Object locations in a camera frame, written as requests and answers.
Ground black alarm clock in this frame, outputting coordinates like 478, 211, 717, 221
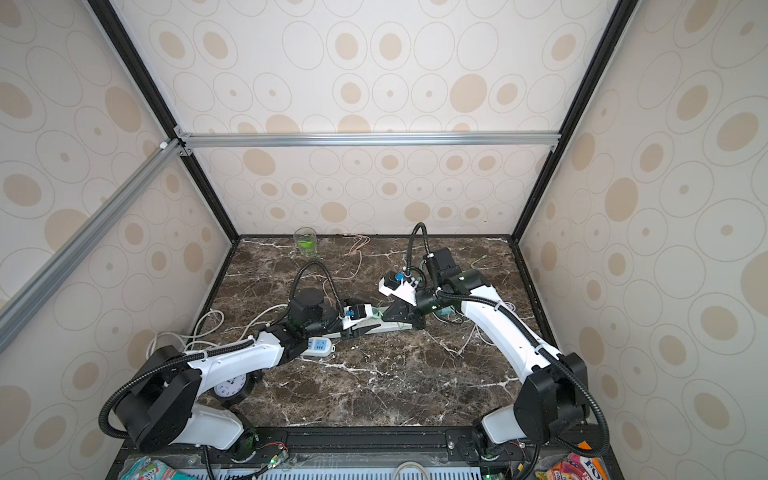
212, 371, 263, 408

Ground white power strip cords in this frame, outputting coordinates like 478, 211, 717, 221
146, 302, 289, 355

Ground green charger plug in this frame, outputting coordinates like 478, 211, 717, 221
365, 304, 386, 320

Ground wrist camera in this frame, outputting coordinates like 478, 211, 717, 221
378, 271, 417, 306
341, 304, 376, 330

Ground multicolour white power strip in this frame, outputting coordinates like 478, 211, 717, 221
351, 319, 414, 337

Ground pink charging cable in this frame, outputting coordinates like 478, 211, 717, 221
320, 233, 373, 304

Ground green charging cable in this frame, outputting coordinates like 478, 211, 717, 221
431, 254, 523, 355

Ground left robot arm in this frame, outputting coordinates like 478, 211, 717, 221
98, 286, 373, 453

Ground colourful snack bag right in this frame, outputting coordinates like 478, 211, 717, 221
535, 454, 609, 480

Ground glass cup with green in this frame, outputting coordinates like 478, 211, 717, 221
293, 227, 318, 257

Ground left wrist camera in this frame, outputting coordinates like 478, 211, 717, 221
341, 304, 376, 330

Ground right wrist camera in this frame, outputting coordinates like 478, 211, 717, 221
378, 271, 417, 306

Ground green snack bag left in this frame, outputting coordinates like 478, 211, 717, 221
119, 456, 193, 480

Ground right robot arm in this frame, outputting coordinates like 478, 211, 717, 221
378, 245, 610, 458

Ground blue white power strip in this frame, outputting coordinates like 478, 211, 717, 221
301, 337, 335, 358

